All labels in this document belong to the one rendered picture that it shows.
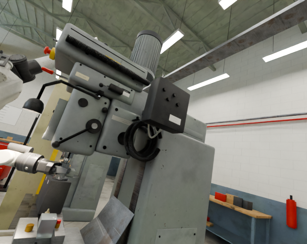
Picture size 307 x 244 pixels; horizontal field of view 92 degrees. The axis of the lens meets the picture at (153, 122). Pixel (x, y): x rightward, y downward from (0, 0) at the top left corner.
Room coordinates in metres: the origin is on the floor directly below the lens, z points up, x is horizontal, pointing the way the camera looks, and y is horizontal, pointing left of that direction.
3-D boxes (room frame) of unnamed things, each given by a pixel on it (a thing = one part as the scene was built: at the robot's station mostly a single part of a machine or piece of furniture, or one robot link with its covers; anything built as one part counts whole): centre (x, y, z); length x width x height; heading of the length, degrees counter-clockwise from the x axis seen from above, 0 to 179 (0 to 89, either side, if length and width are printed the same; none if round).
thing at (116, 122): (0.90, 0.21, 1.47); 0.24 x 0.19 x 0.26; 31
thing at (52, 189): (1.12, 0.54, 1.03); 0.22 x 0.12 x 0.20; 39
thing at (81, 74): (0.82, 0.34, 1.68); 0.34 x 0.24 x 0.10; 121
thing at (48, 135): (0.74, 0.47, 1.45); 0.04 x 0.04 x 0.21; 31
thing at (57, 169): (0.77, 0.38, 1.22); 0.06 x 0.02 x 0.03; 100
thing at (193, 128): (1.06, -0.05, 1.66); 0.80 x 0.23 x 0.20; 121
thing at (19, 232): (0.64, 0.35, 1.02); 0.15 x 0.06 x 0.04; 33
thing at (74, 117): (0.80, 0.38, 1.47); 0.21 x 0.19 x 0.32; 31
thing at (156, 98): (0.66, -0.05, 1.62); 0.20 x 0.09 x 0.21; 121
